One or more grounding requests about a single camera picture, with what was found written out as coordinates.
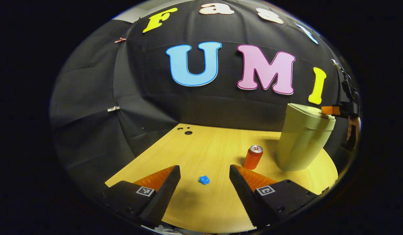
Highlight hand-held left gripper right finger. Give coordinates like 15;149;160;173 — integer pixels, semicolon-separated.
229;164;321;228

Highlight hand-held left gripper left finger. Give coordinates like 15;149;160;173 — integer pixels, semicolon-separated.
102;165;182;228

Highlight red pop can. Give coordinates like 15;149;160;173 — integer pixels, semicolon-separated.
243;145;264;170

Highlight green garbage bin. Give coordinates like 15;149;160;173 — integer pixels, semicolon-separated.
275;103;336;172

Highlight wooden desktop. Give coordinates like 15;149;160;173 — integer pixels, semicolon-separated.
105;123;338;234

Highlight black backdrop cloth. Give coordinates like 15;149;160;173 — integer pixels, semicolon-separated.
49;0;360;196

